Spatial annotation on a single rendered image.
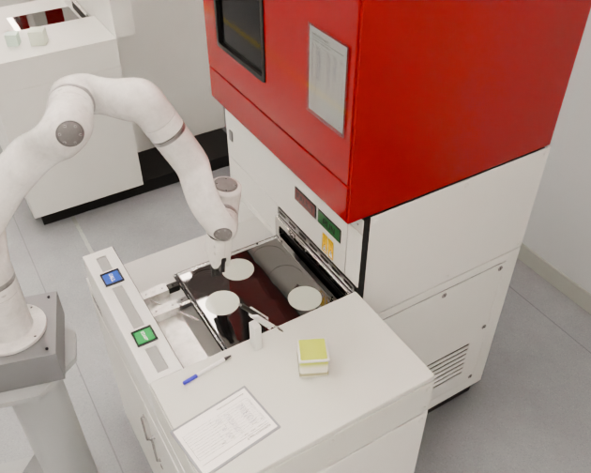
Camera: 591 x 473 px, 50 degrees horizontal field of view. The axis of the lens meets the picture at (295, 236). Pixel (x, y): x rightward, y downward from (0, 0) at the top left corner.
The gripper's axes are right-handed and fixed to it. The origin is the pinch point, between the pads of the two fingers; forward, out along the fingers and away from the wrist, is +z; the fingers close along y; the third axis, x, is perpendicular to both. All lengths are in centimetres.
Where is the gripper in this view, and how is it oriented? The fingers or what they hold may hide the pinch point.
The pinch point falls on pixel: (216, 269)
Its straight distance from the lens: 187.0
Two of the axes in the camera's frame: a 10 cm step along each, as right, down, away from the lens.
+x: 9.2, -1.4, 3.7
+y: 3.6, 6.7, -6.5
